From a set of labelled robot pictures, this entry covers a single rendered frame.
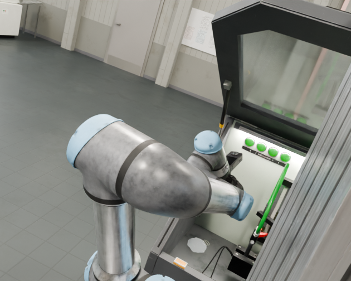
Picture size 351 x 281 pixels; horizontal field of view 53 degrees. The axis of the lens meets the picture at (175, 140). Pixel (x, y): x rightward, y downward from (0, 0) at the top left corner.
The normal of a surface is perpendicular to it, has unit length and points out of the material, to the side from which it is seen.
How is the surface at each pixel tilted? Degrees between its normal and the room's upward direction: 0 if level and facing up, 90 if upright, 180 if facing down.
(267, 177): 90
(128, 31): 90
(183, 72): 90
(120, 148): 46
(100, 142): 54
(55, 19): 90
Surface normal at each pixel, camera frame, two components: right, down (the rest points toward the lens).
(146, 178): -0.06, -0.06
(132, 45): -0.30, 0.25
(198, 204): 0.65, 0.41
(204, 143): -0.30, -0.61
